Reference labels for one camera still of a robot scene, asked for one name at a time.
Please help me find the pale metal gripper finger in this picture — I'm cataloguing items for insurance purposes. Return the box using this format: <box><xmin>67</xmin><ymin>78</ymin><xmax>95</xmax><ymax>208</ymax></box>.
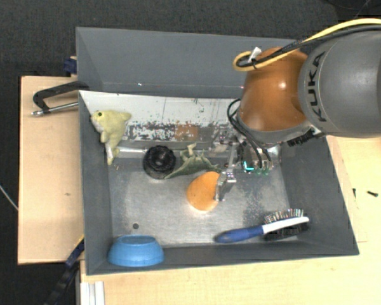
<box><xmin>214</xmin><ymin>172</ymin><xmax>226</xmax><ymax>201</ymax></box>
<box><xmin>221</xmin><ymin>169</ymin><xmax>238</xmax><ymax>202</ymax></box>

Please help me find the grey metal bin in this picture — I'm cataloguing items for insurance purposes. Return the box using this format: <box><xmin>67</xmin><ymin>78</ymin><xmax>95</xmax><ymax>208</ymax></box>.
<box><xmin>75</xmin><ymin>26</ymin><xmax>360</xmax><ymax>276</ymax></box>

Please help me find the green toy dinosaur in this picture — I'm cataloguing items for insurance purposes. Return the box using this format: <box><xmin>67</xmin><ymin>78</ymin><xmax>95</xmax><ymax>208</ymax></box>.
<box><xmin>163</xmin><ymin>142</ymin><xmax>224</xmax><ymax>180</ymax></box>

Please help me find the blue bowl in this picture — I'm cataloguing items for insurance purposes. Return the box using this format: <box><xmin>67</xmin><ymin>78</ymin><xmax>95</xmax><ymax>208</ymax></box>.
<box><xmin>106</xmin><ymin>234</ymin><xmax>166</xmax><ymax>268</ymax></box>

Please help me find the blue and white brush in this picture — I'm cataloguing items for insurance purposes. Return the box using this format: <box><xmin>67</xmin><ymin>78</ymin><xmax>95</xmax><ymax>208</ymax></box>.
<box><xmin>213</xmin><ymin>208</ymin><xmax>312</xmax><ymax>245</ymax></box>

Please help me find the orange oval toy bread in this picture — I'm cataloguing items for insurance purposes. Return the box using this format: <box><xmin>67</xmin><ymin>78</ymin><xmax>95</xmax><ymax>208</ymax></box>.
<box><xmin>185</xmin><ymin>170</ymin><xmax>222</xmax><ymax>213</ymax></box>

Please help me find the yellow-green plush toy animal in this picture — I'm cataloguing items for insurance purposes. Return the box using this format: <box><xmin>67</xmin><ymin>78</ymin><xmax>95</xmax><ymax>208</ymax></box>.
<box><xmin>90</xmin><ymin>109</ymin><xmax>133</xmax><ymax>166</ymax></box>

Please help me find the black ribbed round cap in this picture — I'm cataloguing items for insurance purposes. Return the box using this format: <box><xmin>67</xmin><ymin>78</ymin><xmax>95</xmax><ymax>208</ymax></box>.
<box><xmin>142</xmin><ymin>144</ymin><xmax>178</xmax><ymax>180</ymax></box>

